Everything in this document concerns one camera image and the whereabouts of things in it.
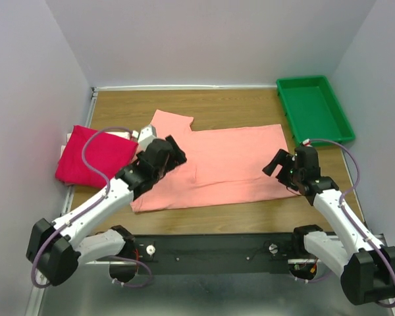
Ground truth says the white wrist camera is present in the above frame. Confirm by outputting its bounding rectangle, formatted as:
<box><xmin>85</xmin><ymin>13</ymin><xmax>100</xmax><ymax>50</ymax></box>
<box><xmin>302</xmin><ymin>139</ymin><xmax>313</xmax><ymax>147</ymax></box>
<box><xmin>131</xmin><ymin>124</ymin><xmax>157</xmax><ymax>151</ymax></box>

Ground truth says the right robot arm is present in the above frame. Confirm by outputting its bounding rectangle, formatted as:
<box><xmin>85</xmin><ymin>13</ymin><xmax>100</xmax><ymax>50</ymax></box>
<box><xmin>263</xmin><ymin>144</ymin><xmax>395</xmax><ymax>308</ymax></box>

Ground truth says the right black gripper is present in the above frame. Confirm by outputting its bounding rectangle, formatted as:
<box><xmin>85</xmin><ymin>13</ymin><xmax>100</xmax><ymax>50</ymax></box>
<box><xmin>262</xmin><ymin>148</ymin><xmax>303</xmax><ymax>192</ymax></box>

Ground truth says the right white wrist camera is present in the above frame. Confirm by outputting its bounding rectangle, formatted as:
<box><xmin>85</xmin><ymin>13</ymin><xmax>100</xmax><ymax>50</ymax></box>
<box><xmin>302</xmin><ymin>139</ymin><xmax>313</xmax><ymax>147</ymax></box>

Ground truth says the aluminium frame rail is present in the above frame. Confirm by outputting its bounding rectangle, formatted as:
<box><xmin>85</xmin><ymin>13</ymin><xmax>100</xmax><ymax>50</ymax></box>
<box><xmin>26</xmin><ymin>88</ymin><xmax>99</xmax><ymax>316</ymax></box>

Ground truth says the green plastic tray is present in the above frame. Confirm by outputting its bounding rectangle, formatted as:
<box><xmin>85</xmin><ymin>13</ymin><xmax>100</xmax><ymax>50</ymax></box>
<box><xmin>276</xmin><ymin>75</ymin><xmax>356</xmax><ymax>147</ymax></box>

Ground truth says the folded white t-shirt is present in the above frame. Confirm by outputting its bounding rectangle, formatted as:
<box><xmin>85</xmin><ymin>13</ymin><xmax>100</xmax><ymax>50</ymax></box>
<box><xmin>60</xmin><ymin>132</ymin><xmax>132</xmax><ymax>157</ymax></box>

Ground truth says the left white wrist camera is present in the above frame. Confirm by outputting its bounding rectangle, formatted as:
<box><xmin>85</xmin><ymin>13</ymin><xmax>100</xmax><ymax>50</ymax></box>
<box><xmin>131</xmin><ymin>124</ymin><xmax>157</xmax><ymax>151</ymax></box>

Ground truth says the folded red t-shirt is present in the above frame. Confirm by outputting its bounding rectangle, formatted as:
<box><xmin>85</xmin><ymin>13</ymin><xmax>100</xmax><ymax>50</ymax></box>
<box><xmin>55</xmin><ymin>125</ymin><xmax>138</xmax><ymax>189</ymax></box>

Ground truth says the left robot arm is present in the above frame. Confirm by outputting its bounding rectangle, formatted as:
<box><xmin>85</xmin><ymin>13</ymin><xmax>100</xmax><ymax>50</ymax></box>
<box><xmin>26</xmin><ymin>136</ymin><xmax>187</xmax><ymax>288</ymax></box>

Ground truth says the salmon pink t-shirt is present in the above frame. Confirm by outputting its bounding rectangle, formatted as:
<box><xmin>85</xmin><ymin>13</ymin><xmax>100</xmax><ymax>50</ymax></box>
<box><xmin>131</xmin><ymin>110</ymin><xmax>292</xmax><ymax>213</ymax></box>

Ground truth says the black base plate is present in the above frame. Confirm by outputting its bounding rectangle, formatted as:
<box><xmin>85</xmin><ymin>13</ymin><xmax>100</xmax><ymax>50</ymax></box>
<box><xmin>95</xmin><ymin>232</ymin><xmax>320</xmax><ymax>283</ymax></box>

